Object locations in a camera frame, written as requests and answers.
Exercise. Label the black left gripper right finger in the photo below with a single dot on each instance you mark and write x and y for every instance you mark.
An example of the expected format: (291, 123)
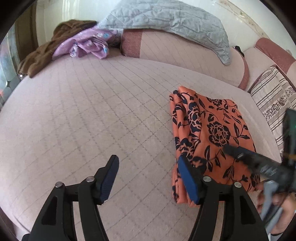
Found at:
(226, 212)

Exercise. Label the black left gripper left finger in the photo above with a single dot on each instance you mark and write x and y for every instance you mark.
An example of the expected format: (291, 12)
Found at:
(56, 218)

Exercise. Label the orange black floral garment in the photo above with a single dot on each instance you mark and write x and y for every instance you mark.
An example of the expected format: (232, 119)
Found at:
(202, 126)

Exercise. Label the person's right hand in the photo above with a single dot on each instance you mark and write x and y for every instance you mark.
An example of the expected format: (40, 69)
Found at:
(286, 202)

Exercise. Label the striped floral pillow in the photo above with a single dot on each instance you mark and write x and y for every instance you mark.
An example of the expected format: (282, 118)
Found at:
(273, 93)

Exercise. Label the brown garment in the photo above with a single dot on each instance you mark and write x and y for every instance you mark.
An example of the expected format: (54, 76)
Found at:
(42, 56)

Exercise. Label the pink maroon headboard cushion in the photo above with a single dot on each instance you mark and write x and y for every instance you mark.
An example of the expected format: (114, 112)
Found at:
(175, 50)

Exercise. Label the grey quilted blanket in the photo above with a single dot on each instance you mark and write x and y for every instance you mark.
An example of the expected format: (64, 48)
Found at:
(177, 17)

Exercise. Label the purple floral cloth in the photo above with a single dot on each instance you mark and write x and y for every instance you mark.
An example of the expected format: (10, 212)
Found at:
(94, 40)

